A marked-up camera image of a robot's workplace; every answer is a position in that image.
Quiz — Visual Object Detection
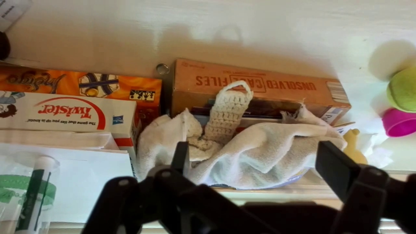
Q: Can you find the white Twister game box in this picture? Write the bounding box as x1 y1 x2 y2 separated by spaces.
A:
0 90 138 149

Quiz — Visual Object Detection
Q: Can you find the brown Unsolved Case Files box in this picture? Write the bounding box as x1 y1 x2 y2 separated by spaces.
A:
169 58 353 128

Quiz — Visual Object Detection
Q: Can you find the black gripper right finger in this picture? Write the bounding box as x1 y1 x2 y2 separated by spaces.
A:
314 139 416 234

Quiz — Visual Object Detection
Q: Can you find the clear bottle green label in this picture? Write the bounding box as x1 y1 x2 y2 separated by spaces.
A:
0 155 61 234

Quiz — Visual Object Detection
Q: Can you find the yellow bunny toy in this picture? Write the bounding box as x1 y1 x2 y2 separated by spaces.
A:
343 128 370 167

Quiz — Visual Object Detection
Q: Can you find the pink plastic bowl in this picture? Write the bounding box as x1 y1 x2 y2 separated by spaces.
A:
381 107 416 141

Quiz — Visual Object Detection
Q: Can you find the orange board game box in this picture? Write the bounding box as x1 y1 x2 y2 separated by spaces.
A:
0 63 164 108

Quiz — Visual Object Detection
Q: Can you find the white tea towel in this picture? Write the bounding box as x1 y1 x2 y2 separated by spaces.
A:
135 80 348 193

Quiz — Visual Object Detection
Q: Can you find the small silver metal ring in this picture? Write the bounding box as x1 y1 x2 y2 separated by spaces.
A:
155 63 171 78

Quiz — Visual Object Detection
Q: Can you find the white crumpled tissue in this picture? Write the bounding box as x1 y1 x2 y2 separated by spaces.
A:
361 129 395 168

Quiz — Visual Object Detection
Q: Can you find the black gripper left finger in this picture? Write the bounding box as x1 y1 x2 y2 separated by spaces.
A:
80 141 205 234

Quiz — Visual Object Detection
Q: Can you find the white paper sheet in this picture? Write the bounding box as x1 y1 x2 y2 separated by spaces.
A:
0 129 136 227

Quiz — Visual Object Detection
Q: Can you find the white wooden cabinet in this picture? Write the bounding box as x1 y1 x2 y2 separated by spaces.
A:
0 0 416 234

